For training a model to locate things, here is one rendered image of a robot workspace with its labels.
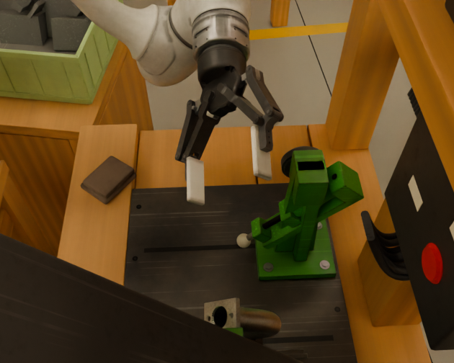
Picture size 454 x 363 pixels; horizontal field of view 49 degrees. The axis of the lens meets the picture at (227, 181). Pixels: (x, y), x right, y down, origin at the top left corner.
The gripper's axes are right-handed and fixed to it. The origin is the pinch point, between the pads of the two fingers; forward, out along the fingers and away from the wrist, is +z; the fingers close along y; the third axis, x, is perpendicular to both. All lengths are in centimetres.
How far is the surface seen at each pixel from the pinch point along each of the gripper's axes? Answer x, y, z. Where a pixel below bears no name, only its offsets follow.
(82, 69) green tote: 8, -59, -52
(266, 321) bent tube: 4.6, 1.6, 18.8
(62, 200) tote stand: 27, -101, -31
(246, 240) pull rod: 23.0, -17.3, 0.9
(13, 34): -2, -83, -72
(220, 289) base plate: 21.7, -23.5, 9.6
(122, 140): 13, -47, -28
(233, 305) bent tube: -2.5, 2.5, 17.3
